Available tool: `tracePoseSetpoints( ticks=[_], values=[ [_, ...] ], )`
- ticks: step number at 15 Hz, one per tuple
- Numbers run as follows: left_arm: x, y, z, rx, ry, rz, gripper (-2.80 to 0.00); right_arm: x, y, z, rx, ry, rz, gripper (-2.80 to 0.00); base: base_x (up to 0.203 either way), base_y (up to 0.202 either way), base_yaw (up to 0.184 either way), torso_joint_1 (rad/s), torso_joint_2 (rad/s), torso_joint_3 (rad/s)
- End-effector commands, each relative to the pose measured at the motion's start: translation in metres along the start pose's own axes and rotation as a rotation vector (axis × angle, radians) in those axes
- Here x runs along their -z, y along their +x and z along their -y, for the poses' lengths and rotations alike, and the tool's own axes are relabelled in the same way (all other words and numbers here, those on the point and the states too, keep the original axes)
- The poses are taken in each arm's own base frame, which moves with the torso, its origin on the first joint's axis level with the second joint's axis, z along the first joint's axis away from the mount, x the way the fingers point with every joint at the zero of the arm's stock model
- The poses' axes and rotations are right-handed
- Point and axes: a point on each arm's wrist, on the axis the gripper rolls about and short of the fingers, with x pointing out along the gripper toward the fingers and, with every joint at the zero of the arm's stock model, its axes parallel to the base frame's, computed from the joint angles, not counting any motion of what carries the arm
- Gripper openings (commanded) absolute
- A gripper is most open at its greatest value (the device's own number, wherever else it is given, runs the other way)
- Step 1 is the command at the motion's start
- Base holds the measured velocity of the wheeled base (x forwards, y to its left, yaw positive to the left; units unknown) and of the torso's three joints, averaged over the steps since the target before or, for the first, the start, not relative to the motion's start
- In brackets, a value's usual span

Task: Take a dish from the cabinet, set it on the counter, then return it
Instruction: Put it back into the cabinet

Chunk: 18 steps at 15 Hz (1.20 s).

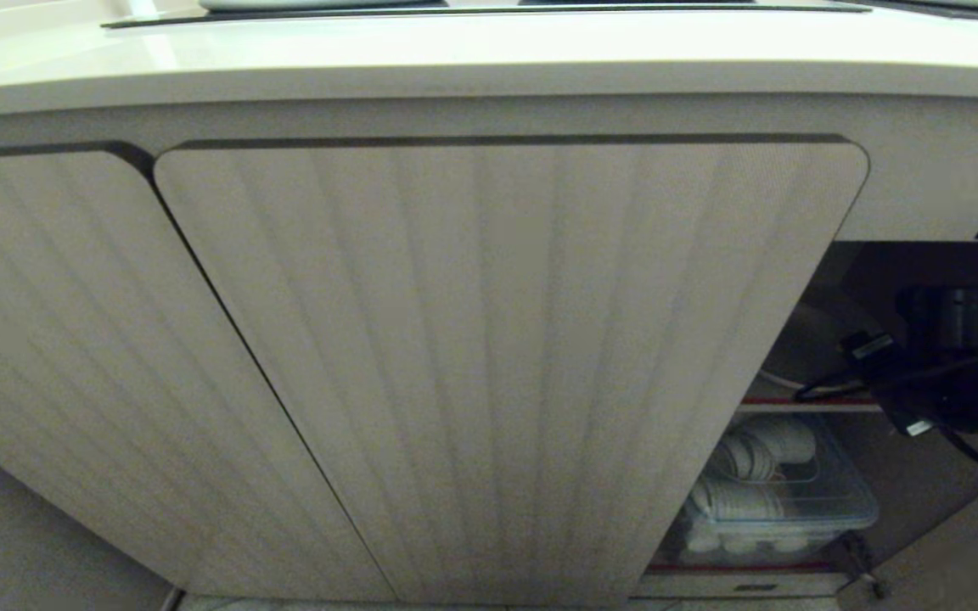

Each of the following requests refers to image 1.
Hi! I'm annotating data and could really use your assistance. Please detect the ribbed beige cabinet door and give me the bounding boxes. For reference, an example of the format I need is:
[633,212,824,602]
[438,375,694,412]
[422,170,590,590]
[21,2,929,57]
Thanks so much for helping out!
[154,134,871,608]
[0,143,396,603]

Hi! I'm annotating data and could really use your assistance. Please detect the cabinet shelf board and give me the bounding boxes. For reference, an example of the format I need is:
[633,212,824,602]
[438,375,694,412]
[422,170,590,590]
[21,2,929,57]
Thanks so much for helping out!
[739,394,883,417]

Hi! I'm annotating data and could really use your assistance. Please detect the beige kitchen cabinet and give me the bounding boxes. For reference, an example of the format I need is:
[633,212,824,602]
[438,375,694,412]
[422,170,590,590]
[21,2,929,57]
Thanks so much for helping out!
[0,92,978,611]

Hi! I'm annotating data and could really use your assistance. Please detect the smooth beige cabinet door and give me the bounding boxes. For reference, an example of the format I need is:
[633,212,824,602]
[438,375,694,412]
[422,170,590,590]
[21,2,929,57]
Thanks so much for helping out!
[835,454,978,611]

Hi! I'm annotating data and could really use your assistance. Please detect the stack of white plates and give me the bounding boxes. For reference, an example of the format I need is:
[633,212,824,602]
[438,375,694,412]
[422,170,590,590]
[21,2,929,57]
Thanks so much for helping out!
[691,477,785,521]
[712,433,780,483]

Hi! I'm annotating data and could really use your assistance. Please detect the white bowl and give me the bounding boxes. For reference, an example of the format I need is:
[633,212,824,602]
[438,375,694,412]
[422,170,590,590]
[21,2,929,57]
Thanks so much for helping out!
[756,419,818,465]

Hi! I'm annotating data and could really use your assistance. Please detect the clear plastic storage bin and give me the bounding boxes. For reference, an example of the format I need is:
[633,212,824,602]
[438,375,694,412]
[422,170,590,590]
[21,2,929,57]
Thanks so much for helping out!
[674,414,881,567]

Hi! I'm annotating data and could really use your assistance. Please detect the metal door hinge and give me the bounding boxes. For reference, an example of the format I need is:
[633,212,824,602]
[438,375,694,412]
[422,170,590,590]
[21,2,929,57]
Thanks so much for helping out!
[844,533,889,600]

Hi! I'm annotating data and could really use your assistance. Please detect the black cable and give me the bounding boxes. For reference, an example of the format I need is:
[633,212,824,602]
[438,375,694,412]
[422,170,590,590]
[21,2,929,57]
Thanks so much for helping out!
[793,339,978,469]

